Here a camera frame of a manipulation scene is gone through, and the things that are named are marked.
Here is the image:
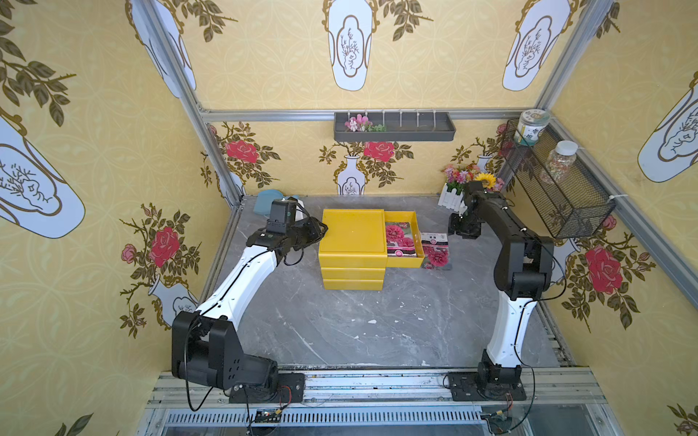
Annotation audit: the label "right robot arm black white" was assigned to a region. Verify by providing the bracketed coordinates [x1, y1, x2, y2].
[448, 182, 554, 390]

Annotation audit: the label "clear jar white lid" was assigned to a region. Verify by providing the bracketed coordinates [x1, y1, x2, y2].
[541, 140, 578, 183]

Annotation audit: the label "grey wall tray shelf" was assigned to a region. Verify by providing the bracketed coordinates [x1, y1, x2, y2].
[334, 110, 456, 143]

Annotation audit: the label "pink artificial flowers in tray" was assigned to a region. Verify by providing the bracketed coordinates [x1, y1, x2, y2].
[345, 114, 386, 133]

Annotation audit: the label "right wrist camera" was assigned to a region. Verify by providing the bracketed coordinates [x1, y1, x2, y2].
[463, 181, 485, 207]

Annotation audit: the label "light blue plastic scoop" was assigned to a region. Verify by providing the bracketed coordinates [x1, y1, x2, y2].
[254, 189, 299, 217]

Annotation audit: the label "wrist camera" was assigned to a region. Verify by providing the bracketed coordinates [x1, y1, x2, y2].
[265, 197, 303, 235]
[463, 181, 485, 207]

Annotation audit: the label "yellow top drawer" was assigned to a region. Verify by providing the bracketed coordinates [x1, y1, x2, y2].
[385, 211, 425, 269]

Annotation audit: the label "black wire mesh basket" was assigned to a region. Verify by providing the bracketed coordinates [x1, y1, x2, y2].
[499, 119, 615, 239]

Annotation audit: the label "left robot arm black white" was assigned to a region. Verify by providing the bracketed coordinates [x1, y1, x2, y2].
[171, 217, 328, 392]

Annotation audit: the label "flower box white fence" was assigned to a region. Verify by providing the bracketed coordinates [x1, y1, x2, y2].
[437, 163, 505, 211]

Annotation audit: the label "yellow three-drawer cabinet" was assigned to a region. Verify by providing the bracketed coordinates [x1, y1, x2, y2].
[318, 209, 387, 291]

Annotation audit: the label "small circuit board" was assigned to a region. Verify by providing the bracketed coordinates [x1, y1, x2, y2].
[254, 409, 283, 424]

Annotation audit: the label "pink rose seed bag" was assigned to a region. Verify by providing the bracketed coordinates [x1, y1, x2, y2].
[385, 222, 417, 257]
[421, 233, 453, 271]

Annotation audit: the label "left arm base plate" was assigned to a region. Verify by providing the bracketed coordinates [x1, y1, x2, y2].
[228, 372, 305, 406]

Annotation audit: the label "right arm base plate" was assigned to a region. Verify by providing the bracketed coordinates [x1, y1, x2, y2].
[445, 372, 527, 401]

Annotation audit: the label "glass jar patterned lid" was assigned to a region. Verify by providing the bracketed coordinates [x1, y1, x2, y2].
[514, 109, 551, 146]

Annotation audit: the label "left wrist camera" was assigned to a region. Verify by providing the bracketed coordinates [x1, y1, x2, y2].
[265, 197, 303, 235]

